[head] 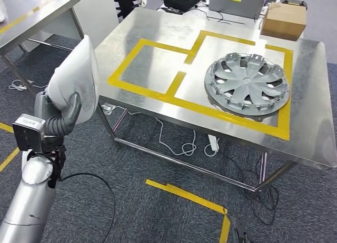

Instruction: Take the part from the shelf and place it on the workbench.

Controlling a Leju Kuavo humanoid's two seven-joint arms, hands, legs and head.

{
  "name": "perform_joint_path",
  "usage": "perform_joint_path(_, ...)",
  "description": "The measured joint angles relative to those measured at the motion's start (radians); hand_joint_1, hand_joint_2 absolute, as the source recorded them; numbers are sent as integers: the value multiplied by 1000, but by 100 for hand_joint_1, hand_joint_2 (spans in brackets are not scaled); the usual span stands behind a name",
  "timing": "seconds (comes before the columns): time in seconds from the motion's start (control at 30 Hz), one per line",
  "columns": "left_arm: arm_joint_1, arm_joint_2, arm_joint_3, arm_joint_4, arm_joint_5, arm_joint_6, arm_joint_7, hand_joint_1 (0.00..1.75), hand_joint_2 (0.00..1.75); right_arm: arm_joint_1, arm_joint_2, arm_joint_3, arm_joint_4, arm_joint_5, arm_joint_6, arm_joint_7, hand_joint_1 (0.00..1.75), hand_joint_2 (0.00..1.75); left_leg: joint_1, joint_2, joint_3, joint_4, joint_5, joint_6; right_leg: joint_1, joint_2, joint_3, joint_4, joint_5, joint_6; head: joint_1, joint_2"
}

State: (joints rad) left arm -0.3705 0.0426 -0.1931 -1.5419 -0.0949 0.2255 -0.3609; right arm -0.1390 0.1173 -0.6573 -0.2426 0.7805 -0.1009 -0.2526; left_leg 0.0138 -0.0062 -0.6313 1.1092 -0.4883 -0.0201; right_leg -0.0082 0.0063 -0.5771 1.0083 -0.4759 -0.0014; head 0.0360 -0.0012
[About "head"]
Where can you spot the stainless steel workbench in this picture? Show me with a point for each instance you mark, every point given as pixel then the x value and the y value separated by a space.
pixel 310 112

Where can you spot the white curved plastic part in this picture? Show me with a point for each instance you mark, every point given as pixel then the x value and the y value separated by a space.
pixel 76 74

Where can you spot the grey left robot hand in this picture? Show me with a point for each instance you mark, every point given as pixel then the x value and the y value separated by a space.
pixel 76 107

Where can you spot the white power strip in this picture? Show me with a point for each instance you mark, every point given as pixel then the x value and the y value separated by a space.
pixel 213 142

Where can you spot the black power adapter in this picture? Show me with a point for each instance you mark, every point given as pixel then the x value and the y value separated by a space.
pixel 172 10

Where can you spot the brown cardboard box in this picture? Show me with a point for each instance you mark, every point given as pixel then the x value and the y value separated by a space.
pixel 284 22

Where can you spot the grey laptop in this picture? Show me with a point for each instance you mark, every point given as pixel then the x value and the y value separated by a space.
pixel 236 8

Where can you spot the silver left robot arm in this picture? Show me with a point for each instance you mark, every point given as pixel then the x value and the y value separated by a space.
pixel 29 206

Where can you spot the grey wheel hubcap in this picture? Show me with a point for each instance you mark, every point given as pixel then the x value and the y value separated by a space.
pixel 247 81

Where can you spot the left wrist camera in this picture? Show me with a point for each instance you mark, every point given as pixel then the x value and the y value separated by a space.
pixel 27 133

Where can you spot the yellow table tape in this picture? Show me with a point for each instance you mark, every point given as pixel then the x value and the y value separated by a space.
pixel 18 20

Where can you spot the yellow workbench tape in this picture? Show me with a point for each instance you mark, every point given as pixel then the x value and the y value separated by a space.
pixel 289 63

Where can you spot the yellow floor tape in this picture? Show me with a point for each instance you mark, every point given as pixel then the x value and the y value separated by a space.
pixel 184 194
pixel 7 161

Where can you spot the stainless steel table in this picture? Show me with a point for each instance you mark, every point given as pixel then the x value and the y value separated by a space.
pixel 52 11

